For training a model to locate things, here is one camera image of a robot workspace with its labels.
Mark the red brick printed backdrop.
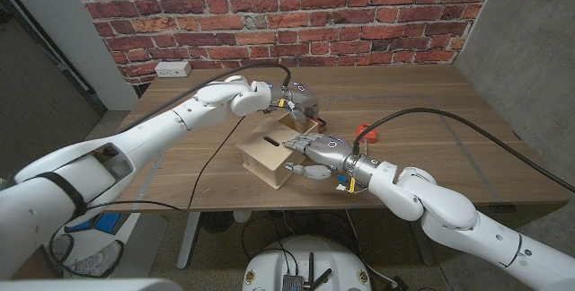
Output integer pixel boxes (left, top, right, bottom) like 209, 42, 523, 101
64, 0, 504, 86

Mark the white power outlet strip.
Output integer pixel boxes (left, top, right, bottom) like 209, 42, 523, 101
154, 60, 192, 79

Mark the tilted black antenna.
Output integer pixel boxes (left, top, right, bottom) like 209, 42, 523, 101
312, 268, 333, 291

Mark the white robot torso edge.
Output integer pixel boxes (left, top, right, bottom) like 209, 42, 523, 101
0, 277, 183, 291

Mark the wooden box with slot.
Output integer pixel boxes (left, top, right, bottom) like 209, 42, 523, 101
236, 117, 309, 190

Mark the small grey computer box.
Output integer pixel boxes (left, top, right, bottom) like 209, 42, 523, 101
281, 274, 305, 291

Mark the white table leg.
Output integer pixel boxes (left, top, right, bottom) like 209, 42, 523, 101
176, 211, 202, 270

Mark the wooden drawer with red front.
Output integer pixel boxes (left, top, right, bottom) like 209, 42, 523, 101
278, 111, 328, 136

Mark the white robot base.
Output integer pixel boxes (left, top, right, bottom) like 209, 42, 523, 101
241, 234, 374, 291

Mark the person with grey sneakers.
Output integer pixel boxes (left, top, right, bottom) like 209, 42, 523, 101
13, 234, 125, 279

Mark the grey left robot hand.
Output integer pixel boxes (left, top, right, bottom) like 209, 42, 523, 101
270, 82, 321, 126

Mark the grey table leg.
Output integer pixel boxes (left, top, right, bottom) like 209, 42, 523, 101
411, 221, 436, 268

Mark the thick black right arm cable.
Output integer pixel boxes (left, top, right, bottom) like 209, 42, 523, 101
352, 107, 575, 194

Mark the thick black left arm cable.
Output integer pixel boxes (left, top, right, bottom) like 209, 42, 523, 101
47, 62, 292, 279

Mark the white floor cable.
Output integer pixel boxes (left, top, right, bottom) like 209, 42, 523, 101
344, 209, 399, 286

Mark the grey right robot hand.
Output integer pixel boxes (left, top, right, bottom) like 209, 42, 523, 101
281, 132, 383, 191

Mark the black floor plug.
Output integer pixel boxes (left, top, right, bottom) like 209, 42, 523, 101
386, 275, 412, 291

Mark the black cable on base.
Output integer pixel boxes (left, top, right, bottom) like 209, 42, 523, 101
241, 216, 300, 278

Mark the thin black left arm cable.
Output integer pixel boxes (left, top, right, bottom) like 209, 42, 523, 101
49, 115, 247, 279

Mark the blue foot pedal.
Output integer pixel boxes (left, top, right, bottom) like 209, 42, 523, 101
94, 212, 131, 234
65, 218, 93, 234

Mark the dark round floor object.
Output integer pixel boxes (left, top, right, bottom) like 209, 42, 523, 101
199, 212, 234, 234

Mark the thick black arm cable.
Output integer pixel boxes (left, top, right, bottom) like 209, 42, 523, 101
352, 107, 575, 194
47, 62, 292, 279

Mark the red block with metal pin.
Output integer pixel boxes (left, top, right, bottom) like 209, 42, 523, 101
355, 122, 378, 155

